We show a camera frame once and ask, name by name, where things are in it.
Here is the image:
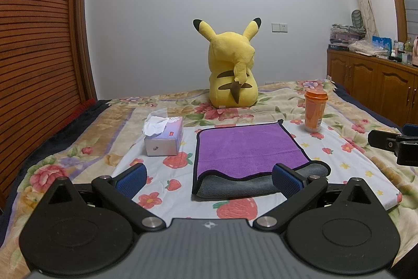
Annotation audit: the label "purple and grey towel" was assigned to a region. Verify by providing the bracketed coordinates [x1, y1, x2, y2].
[192, 120, 323, 200]

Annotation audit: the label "white strawberry print cloth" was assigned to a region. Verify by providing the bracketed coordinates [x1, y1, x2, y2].
[115, 121, 402, 222]

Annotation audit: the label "floral bed quilt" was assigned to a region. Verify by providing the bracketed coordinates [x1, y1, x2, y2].
[1, 80, 417, 278]

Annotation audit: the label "wooden sideboard cabinet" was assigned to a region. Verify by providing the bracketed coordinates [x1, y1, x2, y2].
[327, 49, 417, 127]

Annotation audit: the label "purple tissue box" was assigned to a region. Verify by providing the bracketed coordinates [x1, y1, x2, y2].
[142, 108, 183, 156]

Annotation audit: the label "orange lidded cup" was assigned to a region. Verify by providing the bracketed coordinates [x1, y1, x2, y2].
[305, 88, 328, 132]

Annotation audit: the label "small bottles on cabinet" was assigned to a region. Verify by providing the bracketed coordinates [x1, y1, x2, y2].
[389, 37, 417, 66]

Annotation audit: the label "blue printed box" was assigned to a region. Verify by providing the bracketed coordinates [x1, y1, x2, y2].
[372, 35, 392, 52]

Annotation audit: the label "yellow Pikachu plush toy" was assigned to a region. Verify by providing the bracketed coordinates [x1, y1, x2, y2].
[193, 18, 262, 108]

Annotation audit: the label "stack of folded clothes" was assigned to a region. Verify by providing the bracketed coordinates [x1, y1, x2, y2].
[329, 24, 365, 51]

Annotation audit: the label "green hand fan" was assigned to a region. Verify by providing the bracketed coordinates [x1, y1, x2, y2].
[351, 9, 364, 29]

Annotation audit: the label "wooden slatted wardrobe door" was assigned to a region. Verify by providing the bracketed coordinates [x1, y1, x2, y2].
[1, 0, 96, 200]

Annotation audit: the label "white wall switch plate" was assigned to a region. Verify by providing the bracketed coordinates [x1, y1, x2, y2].
[271, 23, 288, 33]

